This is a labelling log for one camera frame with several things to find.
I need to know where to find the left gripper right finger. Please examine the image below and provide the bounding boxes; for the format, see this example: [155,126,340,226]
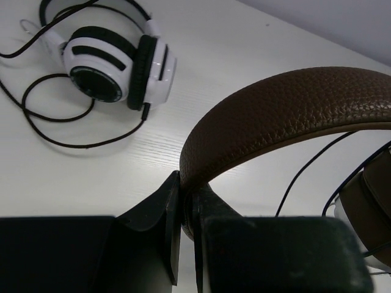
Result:
[184,184,241,292]

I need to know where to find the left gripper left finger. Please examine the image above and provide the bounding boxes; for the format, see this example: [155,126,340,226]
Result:
[117,171,181,286]

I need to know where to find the brown silver headphones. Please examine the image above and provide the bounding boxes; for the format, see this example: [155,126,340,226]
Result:
[180,67,390,270]

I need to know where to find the thin black headphone cable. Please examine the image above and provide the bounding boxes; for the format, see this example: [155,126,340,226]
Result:
[274,131,391,272]

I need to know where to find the white black headphones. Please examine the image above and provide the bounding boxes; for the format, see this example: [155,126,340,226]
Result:
[40,1,177,110]

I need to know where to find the long black headphone cable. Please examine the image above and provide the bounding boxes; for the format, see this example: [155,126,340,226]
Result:
[0,0,152,150]

